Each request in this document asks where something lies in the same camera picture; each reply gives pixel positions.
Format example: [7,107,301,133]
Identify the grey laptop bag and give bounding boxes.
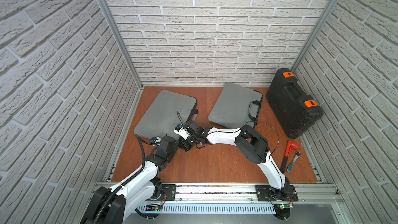
[134,90,198,140]
[208,83,263,129]

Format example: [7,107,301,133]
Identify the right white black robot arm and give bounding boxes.
[174,120,290,200]

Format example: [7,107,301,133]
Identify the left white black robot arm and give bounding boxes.
[80,136,178,224]

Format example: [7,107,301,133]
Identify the red black pipe wrench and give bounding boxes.
[280,141,299,174]

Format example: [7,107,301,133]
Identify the black tool case orange latches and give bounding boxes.
[266,68,324,139]

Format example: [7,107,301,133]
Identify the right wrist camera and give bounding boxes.
[174,124,191,140]

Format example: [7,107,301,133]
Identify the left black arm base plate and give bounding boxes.
[157,184,177,201]

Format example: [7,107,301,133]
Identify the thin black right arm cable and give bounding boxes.
[245,121,280,159]

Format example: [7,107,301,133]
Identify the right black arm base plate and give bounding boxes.
[255,185,299,202]

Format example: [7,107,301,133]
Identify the green handled ratchet wrench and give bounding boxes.
[287,151,301,172]

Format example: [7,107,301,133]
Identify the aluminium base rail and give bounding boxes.
[165,183,344,206]

